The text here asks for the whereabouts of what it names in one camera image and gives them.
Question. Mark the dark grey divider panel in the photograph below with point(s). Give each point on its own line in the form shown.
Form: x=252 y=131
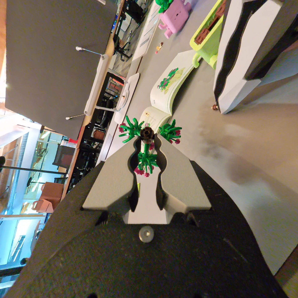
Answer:
x=53 y=69

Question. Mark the white rounded tray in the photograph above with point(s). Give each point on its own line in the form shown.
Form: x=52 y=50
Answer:
x=131 y=86

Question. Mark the green toy plant pink flowers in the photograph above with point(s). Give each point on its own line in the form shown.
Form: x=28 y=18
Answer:
x=145 y=160

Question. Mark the small brown toy stem piece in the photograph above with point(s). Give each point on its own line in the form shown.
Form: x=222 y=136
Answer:
x=214 y=107

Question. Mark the open toy instruction booklet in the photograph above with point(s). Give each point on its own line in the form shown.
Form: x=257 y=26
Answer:
x=163 y=93

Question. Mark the white panel bracket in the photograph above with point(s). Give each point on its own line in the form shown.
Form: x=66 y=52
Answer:
x=97 y=83

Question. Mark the brown chair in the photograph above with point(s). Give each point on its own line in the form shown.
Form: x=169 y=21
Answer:
x=50 y=195

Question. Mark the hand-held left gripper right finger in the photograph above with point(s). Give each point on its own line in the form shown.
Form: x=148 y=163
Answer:
x=181 y=184

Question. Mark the lime green toy flowerpot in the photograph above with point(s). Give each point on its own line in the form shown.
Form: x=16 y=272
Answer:
x=207 y=46

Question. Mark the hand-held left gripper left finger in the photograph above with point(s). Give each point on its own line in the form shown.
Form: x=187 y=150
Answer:
x=111 y=184

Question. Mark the pink toy flowerpot with plant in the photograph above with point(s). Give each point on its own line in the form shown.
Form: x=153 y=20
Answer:
x=174 y=16

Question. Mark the lime green flat brick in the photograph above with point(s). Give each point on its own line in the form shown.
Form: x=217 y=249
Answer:
x=139 y=189

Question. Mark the laminated instruction sheet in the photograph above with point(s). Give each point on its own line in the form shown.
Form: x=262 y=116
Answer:
x=146 y=35

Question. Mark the red cup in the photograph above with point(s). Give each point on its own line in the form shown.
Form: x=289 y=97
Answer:
x=72 y=141

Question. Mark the black office chair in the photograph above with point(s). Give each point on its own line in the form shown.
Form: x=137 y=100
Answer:
x=122 y=48

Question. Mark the black pendant lamp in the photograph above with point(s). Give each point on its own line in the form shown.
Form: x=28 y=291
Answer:
x=1 y=163

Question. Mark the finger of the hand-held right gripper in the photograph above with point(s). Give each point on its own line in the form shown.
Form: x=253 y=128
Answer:
x=251 y=35
x=227 y=23

